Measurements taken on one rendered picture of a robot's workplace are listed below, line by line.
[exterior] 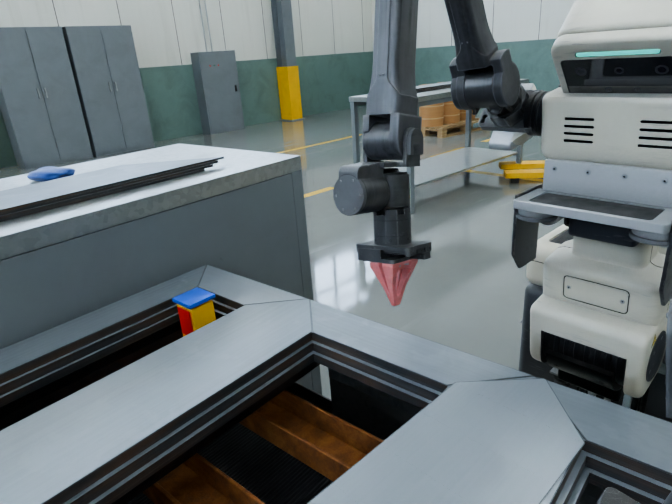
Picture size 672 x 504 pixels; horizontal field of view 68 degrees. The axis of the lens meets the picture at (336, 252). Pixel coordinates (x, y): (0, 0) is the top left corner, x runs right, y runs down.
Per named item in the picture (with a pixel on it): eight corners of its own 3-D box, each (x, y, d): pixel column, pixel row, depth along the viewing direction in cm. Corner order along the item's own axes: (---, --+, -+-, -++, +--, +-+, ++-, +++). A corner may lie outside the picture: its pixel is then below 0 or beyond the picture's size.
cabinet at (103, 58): (97, 157, 813) (65, 26, 742) (87, 154, 847) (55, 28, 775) (155, 146, 876) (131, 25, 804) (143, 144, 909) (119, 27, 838)
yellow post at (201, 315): (207, 393, 103) (191, 311, 95) (193, 385, 106) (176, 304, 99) (226, 381, 106) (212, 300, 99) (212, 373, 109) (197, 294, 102)
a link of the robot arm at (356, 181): (424, 127, 72) (377, 129, 78) (373, 125, 64) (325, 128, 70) (423, 209, 75) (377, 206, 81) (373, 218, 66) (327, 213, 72)
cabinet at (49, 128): (26, 169, 748) (-17, 27, 676) (17, 166, 781) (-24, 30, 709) (94, 157, 810) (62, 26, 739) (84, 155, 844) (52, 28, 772)
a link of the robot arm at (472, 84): (520, 81, 96) (493, 84, 100) (500, 49, 89) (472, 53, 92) (508, 125, 95) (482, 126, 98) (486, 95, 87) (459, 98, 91)
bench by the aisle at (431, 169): (411, 214, 424) (410, 93, 388) (354, 201, 474) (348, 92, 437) (522, 173, 532) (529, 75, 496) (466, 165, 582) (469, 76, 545)
